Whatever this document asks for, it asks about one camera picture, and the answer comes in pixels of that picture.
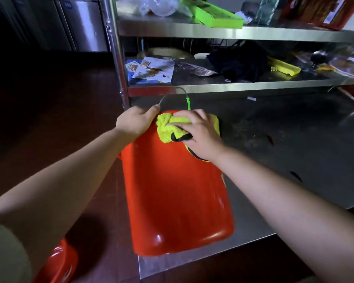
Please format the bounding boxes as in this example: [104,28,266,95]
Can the person's left hand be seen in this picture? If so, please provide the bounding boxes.
[115,104,161,142]

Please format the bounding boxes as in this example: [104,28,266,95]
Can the person's right hand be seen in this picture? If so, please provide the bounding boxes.
[166,109,226,162]

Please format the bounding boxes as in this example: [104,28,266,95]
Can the yellow microfiber cloth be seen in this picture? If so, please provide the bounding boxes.
[156,112,222,162]

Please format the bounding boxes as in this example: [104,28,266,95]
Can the orange plastic tray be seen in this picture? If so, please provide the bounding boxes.
[118,110,235,257]

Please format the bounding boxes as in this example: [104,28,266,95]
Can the person's right forearm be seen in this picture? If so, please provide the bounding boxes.
[214,146,354,283]

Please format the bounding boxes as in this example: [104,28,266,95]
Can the person's left forearm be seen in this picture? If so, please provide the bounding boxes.
[0,128,136,280]

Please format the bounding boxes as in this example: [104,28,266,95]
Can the printed paper leaflet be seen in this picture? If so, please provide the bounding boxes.
[132,57,175,83]

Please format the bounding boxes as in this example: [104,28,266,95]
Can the silver foil packet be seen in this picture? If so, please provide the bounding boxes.
[177,62,218,77]

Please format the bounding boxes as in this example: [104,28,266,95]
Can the beige round plate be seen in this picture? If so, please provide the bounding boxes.
[137,47,195,61]

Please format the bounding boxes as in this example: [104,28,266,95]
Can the stainless steel shelf rack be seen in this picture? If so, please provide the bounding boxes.
[99,0,354,111]

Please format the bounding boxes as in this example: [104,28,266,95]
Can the black cloth bundle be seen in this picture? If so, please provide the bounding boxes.
[206,41,269,83]

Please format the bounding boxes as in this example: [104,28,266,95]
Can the green plastic box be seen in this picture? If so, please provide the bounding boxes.
[179,0,245,29]

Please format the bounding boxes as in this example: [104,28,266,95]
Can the yellow plastic tool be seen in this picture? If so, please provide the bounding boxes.
[267,56,302,77]

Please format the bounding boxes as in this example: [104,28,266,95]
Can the clear plastic bag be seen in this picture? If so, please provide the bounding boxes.
[116,0,192,17]

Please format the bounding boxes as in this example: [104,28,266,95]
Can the stainless steel cabinet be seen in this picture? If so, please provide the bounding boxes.
[0,0,110,53]

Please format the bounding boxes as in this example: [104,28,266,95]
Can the clear plastic bottle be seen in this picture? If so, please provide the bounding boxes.
[254,0,281,26]

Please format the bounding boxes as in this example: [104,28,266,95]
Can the clear plastic food container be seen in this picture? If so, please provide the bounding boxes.
[327,47,354,78]

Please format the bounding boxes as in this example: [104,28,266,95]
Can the red printed carton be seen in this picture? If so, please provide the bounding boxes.
[279,0,354,31]

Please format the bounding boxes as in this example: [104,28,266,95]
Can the orange plastic basin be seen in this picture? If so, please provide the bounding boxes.
[32,237,78,283]

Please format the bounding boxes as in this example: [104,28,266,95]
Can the person's sleeve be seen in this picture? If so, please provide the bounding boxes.
[0,224,33,283]

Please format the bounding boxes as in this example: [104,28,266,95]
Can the metal wire with green handle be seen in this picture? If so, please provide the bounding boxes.
[159,87,192,110]

